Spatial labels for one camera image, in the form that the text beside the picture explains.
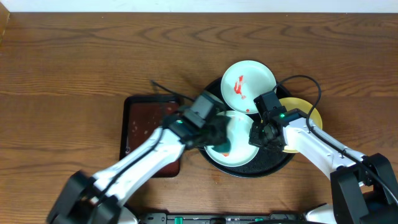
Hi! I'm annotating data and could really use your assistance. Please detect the round black tray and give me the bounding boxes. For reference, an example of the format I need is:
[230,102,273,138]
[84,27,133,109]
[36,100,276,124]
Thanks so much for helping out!
[199,77,294,178]

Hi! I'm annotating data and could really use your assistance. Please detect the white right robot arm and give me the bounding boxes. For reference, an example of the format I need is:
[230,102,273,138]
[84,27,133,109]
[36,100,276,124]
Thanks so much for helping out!
[249,107,397,224]

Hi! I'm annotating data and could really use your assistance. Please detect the mint plate with red streak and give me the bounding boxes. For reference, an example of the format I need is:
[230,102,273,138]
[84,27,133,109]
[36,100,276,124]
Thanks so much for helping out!
[221,60,276,114]

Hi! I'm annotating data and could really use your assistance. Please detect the green sponge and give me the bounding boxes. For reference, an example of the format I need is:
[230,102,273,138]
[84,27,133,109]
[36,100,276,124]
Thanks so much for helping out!
[212,139,231,154]

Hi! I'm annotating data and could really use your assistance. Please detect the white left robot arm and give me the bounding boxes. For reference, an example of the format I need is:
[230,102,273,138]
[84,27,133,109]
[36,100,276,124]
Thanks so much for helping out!
[46,109,230,223]

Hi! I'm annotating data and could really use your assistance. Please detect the yellow plate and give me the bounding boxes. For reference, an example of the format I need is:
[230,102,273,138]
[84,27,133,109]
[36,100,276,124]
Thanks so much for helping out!
[279,96,323,154]

